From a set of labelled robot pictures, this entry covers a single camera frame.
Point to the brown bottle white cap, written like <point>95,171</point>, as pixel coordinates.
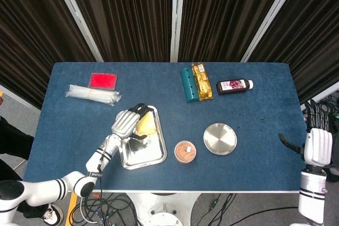
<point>233,87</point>

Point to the yellow sponge block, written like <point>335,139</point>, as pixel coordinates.
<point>147,125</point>

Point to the clear plastic cup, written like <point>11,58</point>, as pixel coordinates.
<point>185,152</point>

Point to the rectangular steel tray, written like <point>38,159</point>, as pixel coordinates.
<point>148,154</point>

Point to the dark brown pleated curtain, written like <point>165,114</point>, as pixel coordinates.
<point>127,14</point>
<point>31,38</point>
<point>225,14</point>
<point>312,38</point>

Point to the round steel plate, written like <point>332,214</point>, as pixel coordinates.
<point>219,138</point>

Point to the white partition post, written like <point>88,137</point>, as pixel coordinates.
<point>175,17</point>
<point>76,14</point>
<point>320,95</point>
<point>270,22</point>

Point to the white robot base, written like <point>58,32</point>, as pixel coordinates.
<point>164,210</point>

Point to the gold snack packet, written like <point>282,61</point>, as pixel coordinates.
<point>203,83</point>

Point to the blue table cloth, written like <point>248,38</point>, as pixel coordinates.
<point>185,175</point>

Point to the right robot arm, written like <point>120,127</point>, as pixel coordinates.
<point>312,197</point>

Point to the teal plastic holder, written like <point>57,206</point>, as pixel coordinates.
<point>188,88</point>

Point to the clear case red contents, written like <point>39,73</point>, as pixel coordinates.
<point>102,81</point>

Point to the bundle of clear straws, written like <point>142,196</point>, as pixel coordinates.
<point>92,95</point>

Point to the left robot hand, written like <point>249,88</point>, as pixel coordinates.
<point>125,124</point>

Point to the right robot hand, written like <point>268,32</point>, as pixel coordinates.
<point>319,146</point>

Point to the white black sneaker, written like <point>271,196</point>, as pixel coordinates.
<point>54,214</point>

